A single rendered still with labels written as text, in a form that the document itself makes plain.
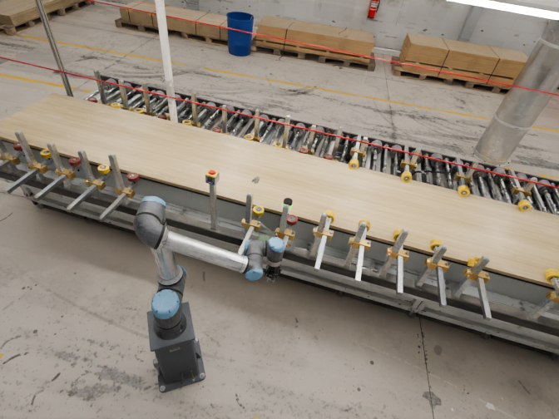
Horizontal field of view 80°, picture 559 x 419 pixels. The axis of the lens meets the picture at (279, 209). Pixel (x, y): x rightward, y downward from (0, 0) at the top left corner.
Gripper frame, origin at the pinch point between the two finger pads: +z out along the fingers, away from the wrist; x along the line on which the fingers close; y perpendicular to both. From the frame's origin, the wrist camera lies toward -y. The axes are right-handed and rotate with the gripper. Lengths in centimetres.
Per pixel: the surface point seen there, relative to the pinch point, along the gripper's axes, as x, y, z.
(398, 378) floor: 108, -2, 83
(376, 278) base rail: 67, -34, 13
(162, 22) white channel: -135, -132, -92
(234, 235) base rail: -38, -35, 13
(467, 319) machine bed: 158, -61, 66
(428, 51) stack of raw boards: 141, -635, 26
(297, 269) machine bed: 12, -61, 65
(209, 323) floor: -45, 2, 83
